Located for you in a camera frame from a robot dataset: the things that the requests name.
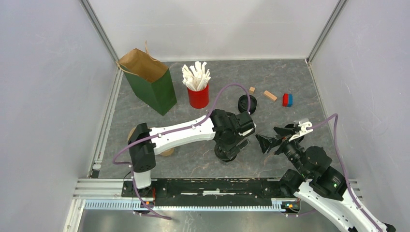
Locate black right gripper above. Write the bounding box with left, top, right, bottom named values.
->
left=255, top=127, right=309, bottom=177

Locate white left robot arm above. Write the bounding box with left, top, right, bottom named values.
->
left=128, top=109, right=256, bottom=197

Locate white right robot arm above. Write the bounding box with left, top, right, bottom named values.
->
left=256, top=122, right=396, bottom=232

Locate black coffee lid stack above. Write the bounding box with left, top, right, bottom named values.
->
left=237, top=94, right=257, bottom=115

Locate red and blue block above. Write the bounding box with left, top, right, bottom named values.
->
left=282, top=93, right=293, bottom=107

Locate red cup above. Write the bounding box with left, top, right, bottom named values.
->
left=187, top=85, right=209, bottom=109

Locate long wooden block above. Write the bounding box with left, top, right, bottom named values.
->
left=263, top=90, right=278, bottom=102

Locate white wrapped stirrer bundle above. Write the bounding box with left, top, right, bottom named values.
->
left=182, top=61, right=211, bottom=91

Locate brown cardboard cup carrier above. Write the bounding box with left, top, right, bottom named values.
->
left=127, top=127, right=175, bottom=157

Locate green paper bag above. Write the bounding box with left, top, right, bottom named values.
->
left=117, top=44, right=177, bottom=116

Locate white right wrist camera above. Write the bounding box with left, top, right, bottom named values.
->
left=289, top=118, right=313, bottom=141

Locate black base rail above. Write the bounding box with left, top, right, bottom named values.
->
left=121, top=178, right=301, bottom=214

